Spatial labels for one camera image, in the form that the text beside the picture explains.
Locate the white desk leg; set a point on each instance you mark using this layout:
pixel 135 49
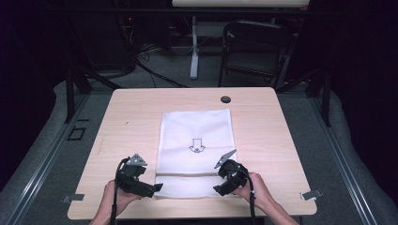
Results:
pixel 194 56

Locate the black folding chair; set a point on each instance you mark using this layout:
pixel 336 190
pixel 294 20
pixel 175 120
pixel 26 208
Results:
pixel 256 43

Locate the person's left hand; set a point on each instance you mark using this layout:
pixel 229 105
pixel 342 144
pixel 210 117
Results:
pixel 114 200

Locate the person's right hand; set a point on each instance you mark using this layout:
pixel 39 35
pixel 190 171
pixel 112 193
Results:
pixel 258 193

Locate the black metal frame stand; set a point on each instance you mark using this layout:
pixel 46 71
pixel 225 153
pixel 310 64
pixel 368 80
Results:
pixel 70 93
pixel 327 97

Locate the white mesh laundry bag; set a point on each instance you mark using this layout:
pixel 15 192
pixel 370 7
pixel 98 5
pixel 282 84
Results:
pixel 194 128

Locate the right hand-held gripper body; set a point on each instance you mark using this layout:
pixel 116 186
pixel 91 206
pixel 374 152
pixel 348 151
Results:
pixel 234 175

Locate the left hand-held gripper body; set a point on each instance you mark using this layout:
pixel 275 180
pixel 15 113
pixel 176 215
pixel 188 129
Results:
pixel 131 175

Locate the grey metal table bracket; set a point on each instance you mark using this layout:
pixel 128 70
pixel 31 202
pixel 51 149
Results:
pixel 311 194
pixel 73 198

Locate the aluminium floor rail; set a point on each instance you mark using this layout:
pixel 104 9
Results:
pixel 47 165
pixel 344 165

